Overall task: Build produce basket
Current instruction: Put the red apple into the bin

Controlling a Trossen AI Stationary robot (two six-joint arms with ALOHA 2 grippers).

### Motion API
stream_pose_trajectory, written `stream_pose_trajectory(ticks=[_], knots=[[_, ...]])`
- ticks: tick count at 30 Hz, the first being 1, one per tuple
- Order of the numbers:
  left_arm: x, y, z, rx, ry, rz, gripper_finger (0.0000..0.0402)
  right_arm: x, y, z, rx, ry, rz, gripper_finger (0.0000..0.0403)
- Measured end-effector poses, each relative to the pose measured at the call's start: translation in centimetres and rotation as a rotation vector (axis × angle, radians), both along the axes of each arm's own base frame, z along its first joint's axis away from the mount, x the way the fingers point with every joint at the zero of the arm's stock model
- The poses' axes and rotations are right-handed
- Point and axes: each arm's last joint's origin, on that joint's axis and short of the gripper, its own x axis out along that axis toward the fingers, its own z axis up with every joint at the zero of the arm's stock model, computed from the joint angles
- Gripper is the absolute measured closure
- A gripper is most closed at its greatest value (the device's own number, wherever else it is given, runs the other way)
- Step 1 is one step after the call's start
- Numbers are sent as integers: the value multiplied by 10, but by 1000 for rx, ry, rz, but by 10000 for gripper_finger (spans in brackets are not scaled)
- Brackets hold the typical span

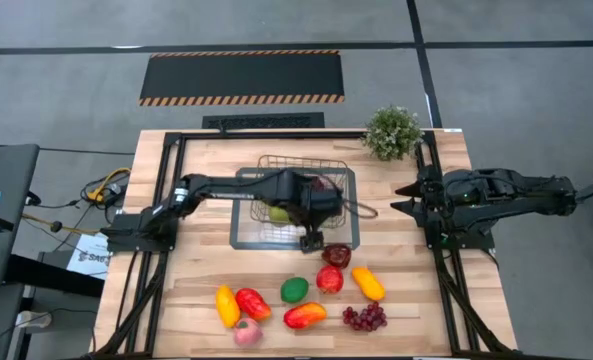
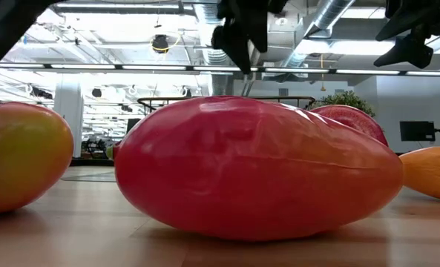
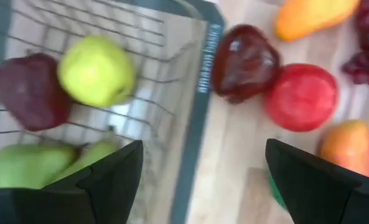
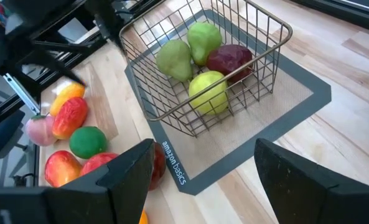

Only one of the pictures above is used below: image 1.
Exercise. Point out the bright red apple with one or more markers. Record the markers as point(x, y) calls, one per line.
point(329, 279)

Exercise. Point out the red and yellow mango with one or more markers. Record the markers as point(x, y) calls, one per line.
point(252, 304)

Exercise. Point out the grey dark-bordered baking mat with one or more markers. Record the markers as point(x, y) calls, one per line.
point(241, 235)

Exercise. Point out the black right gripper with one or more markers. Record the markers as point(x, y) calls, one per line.
point(433, 205)

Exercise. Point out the white power strip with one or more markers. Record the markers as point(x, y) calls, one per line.
point(33, 319)

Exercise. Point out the dark red apple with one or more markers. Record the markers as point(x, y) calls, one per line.
point(336, 256)

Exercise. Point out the white printed paper sheet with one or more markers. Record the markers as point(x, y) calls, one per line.
point(88, 257)

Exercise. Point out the dark green mango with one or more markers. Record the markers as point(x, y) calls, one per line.
point(294, 290)

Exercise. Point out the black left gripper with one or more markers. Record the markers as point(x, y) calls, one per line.
point(311, 207)

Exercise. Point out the black aluminium table frame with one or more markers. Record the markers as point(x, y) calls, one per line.
point(276, 135)

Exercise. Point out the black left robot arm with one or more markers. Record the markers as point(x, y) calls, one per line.
point(226, 187)

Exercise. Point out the orange-yellow mango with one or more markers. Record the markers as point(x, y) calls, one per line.
point(368, 284)

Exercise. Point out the black hazard-striped floor mat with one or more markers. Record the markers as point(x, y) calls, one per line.
point(241, 77)

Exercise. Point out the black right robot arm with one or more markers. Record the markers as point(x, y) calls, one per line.
point(516, 192)

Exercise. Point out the red mango with orange end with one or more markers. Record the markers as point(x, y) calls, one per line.
point(305, 316)

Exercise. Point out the small potted green plant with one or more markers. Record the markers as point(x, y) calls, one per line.
point(392, 134)

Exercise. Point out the purple grape bunch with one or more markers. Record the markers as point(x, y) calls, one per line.
point(366, 317)

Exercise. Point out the light green apple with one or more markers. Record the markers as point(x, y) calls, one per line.
point(279, 216)

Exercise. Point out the pink peach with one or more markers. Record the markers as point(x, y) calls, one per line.
point(247, 333)

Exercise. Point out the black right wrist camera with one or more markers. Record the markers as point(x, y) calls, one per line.
point(430, 176)

